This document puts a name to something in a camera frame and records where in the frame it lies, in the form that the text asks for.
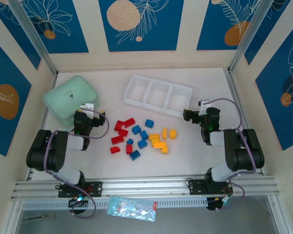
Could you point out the red rounded lego brick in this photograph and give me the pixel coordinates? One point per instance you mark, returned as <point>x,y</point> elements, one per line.
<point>115,149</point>

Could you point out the white three-compartment tray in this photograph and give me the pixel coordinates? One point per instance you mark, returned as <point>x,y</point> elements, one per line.
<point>146,95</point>

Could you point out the blue small rounded lego brick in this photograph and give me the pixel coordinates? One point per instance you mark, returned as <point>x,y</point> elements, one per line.
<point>130,141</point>

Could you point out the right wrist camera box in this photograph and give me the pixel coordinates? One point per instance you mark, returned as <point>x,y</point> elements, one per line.
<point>204,102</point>

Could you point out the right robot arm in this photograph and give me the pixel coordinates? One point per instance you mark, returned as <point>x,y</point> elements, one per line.
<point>246,151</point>

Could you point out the red long lego brick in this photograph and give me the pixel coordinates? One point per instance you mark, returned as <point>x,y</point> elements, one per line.
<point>117,139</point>
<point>123,132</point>
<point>129,122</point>

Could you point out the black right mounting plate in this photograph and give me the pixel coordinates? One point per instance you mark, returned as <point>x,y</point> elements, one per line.
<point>195,186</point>

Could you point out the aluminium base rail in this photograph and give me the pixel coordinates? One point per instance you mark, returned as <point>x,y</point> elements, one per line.
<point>146,186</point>

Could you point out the black mounting plate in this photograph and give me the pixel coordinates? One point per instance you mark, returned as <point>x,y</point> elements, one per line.
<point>97,189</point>
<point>195,186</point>

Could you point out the yellow small lego brick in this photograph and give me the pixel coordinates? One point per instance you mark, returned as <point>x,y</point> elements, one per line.
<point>173,133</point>

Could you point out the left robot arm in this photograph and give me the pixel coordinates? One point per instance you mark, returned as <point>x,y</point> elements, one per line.
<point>46,156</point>

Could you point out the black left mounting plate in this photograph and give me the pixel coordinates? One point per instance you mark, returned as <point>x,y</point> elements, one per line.
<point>97,189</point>

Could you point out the yellow rounded lego brick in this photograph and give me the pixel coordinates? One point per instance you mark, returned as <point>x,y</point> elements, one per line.
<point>164,150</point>

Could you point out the yellow narrow lego brick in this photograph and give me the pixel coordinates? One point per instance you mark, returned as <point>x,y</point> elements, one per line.
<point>164,133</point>

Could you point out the mint green container lid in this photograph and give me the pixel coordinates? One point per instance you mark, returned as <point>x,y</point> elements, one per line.
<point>68,95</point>

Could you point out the aluminium side rail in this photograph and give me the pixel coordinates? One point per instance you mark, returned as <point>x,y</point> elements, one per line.
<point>232,83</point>
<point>53,83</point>

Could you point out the aluminium frame post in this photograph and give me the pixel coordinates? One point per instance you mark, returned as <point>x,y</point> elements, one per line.
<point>32,34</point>
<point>249,34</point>

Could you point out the red small lego brick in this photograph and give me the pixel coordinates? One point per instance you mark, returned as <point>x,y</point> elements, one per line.
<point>129,149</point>

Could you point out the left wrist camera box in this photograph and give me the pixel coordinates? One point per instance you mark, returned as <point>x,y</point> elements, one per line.
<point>88,106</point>

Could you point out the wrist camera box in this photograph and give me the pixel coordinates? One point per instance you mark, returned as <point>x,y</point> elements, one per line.
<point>88,106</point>
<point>204,102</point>

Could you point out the blue white plastic packet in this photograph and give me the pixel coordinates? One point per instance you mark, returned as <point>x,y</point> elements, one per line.
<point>131,208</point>

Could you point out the yellow long lego brick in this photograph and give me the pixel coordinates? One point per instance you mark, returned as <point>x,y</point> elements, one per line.
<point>153,137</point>
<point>159,144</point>

